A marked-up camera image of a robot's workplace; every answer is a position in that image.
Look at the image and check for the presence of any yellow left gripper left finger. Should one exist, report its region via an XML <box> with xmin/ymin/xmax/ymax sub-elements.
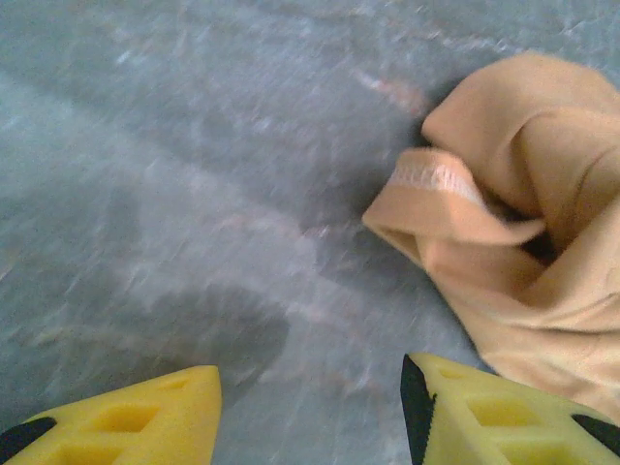
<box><xmin>0</xmin><ymin>364</ymin><xmax>223</xmax><ymax>465</ymax></box>

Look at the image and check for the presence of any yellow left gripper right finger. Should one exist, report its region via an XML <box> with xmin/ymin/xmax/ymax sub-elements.
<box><xmin>400</xmin><ymin>352</ymin><xmax>620</xmax><ymax>465</ymax></box>

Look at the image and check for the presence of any tan t-shirt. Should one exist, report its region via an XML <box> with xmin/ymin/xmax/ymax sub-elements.
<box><xmin>361</xmin><ymin>50</ymin><xmax>620</xmax><ymax>427</ymax></box>

